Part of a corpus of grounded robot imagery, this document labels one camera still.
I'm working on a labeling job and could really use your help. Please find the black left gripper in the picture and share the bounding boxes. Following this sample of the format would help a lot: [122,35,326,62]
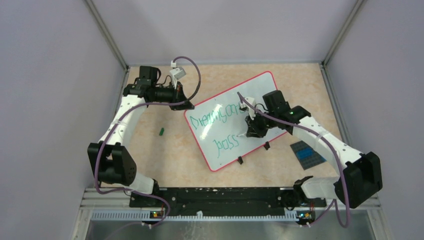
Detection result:
[151,80,195,111]

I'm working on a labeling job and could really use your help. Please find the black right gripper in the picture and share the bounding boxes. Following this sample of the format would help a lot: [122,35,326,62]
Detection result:
[245,107,278,138]

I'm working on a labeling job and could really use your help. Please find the green marker cap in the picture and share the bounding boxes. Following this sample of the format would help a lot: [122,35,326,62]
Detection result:
[159,127,165,136]

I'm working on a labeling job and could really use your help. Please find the red-edged whiteboard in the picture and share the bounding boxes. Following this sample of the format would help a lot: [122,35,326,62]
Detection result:
[184,71,286,172]

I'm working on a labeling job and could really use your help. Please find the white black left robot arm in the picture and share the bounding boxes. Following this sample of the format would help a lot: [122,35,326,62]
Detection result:
[87,64,195,207]

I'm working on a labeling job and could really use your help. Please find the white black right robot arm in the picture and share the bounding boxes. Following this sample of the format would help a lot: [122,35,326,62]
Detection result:
[239,90,383,209]

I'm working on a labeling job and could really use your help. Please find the black whiteboard clip upper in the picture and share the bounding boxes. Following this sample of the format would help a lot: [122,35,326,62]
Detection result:
[263,141,271,151]

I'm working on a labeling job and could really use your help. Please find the black whiteboard clip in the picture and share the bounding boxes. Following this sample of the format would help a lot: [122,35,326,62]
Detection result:
[237,156,244,165]
[263,141,271,151]

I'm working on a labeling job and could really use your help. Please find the black whiteboard clip lower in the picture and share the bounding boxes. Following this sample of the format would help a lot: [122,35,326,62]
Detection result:
[237,156,244,165]

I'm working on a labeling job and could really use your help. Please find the blue lego brick on plate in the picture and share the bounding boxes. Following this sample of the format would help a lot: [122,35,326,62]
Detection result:
[296,148,314,160]

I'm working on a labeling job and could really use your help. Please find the grey lego baseplate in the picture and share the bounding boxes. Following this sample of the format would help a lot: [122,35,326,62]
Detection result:
[290,141,326,170]

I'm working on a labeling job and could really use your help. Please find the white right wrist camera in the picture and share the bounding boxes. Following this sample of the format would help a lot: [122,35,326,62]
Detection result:
[239,97,256,120]

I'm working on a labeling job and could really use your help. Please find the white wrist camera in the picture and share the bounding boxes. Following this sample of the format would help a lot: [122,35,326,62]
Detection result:
[239,97,256,120]
[169,61,186,89]

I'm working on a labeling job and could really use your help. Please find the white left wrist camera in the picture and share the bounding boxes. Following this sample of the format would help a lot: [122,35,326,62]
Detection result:
[169,61,186,89]

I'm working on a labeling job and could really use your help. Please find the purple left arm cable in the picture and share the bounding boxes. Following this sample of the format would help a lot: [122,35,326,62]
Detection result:
[94,56,202,229]

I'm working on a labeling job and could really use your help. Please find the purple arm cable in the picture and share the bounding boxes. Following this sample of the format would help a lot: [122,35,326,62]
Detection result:
[94,56,202,229]
[237,91,351,229]

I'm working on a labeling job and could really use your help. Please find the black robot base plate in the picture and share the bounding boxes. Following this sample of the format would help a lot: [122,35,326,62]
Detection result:
[129,187,327,217]

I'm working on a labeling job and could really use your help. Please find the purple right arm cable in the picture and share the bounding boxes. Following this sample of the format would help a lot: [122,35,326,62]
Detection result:
[237,91,351,229]

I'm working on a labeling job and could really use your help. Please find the aluminium frame rail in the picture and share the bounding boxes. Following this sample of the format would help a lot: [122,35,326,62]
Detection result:
[71,187,394,240]

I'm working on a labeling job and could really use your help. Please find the white slotted cable duct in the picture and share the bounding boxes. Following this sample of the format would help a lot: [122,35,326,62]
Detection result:
[91,210,299,222]

